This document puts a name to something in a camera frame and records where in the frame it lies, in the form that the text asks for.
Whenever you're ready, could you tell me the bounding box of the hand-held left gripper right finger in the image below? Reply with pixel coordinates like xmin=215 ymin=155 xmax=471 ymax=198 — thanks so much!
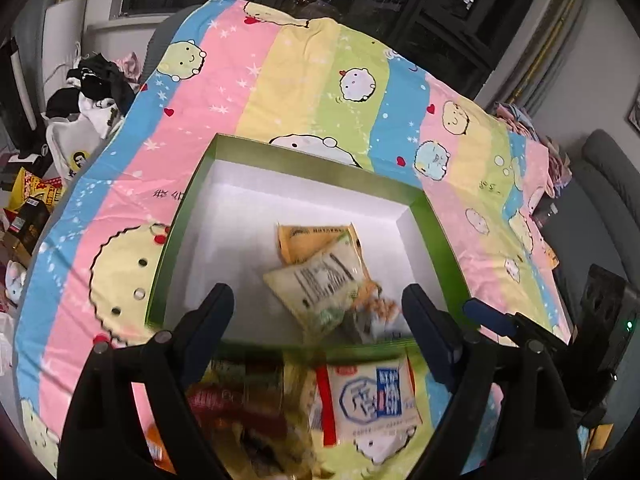
xmin=401 ymin=284 xmax=586 ymax=480

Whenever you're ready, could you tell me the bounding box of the small orange snack packet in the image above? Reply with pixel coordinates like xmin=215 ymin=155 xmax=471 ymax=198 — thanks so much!
xmin=145 ymin=425 xmax=177 ymax=477

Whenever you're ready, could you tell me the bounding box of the red orange snack packet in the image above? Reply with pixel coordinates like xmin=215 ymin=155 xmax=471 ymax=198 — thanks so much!
xmin=187 ymin=382 xmax=286 ymax=427

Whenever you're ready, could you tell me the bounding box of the white board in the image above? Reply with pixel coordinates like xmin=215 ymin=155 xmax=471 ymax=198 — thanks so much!
xmin=42 ymin=0 xmax=90 ymax=92

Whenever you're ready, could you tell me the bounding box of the pile of dark clothes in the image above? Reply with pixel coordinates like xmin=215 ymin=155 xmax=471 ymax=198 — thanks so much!
xmin=47 ymin=52 xmax=142 ymax=121

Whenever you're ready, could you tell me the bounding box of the orange white snack packet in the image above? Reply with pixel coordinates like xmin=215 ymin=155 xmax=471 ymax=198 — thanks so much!
xmin=345 ymin=280 xmax=412 ymax=346

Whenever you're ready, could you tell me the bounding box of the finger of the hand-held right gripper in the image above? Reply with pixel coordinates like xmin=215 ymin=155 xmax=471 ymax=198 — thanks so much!
xmin=462 ymin=299 xmax=572 ymax=357

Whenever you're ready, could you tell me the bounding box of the green cardboard box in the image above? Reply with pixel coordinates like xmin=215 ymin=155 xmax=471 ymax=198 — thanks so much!
xmin=145 ymin=132 xmax=473 ymax=357

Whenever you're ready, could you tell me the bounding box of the pastel striped printed blanket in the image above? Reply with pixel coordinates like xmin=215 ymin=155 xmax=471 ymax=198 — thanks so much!
xmin=14 ymin=0 xmax=573 ymax=480

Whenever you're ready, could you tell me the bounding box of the white blue snack packet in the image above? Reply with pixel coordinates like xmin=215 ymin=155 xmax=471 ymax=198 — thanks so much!
xmin=310 ymin=352 xmax=423 ymax=448

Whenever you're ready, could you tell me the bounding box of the cream snack packet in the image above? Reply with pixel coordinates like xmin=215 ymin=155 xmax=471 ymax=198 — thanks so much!
xmin=263 ymin=240 xmax=372 ymax=343

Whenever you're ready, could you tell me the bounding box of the grey chair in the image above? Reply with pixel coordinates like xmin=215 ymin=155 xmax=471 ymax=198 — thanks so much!
xmin=542 ymin=130 xmax=640 ymax=301

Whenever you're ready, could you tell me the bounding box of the yellow red snack bag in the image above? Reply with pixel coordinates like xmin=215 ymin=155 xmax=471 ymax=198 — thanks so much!
xmin=7 ymin=167 xmax=68 ymax=212

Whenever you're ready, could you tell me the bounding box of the white printed bag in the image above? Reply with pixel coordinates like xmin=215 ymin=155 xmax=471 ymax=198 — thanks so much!
xmin=44 ymin=105 xmax=123 ymax=187

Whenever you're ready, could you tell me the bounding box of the yellow pipe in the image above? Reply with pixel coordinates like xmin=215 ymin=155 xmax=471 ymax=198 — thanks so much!
xmin=514 ymin=0 xmax=597 ymax=107

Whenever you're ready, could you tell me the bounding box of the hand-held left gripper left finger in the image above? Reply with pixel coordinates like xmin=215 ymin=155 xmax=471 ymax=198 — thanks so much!
xmin=57 ymin=282 xmax=235 ymax=480

